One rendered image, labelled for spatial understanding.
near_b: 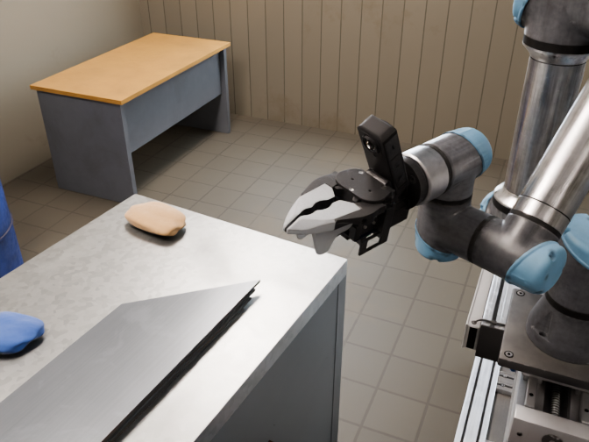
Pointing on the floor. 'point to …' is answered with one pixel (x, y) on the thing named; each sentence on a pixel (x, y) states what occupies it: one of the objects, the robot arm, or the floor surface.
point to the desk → (130, 107)
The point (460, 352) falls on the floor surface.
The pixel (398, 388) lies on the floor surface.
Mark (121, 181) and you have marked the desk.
